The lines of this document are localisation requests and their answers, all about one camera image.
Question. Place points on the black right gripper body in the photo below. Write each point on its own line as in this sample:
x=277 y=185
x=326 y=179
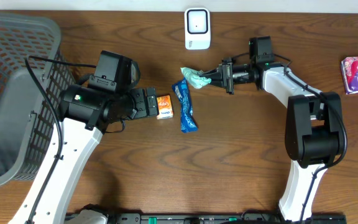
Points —
x=235 y=74

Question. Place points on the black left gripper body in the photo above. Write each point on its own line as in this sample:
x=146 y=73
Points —
x=140 y=102

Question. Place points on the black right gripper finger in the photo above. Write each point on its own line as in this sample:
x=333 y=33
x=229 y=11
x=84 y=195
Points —
x=210 y=81
x=214 y=73

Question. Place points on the orange small box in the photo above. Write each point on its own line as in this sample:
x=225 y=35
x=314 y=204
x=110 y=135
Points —
x=165 y=109

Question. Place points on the teal snack packet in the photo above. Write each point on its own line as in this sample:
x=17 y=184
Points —
x=193 y=77

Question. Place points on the blue snack wrapper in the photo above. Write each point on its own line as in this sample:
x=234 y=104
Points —
x=187 y=122

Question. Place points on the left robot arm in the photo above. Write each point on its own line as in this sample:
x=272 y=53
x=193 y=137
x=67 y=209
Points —
x=81 y=119

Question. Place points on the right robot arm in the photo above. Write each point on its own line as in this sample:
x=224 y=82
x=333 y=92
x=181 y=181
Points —
x=315 y=134

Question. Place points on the white barcode scanner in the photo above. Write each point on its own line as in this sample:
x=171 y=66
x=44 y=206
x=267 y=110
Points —
x=197 y=28

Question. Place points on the grey plastic mesh basket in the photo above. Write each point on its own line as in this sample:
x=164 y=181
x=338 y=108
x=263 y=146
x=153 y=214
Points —
x=30 y=59

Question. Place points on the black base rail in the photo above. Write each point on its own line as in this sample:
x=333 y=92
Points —
x=94 y=214

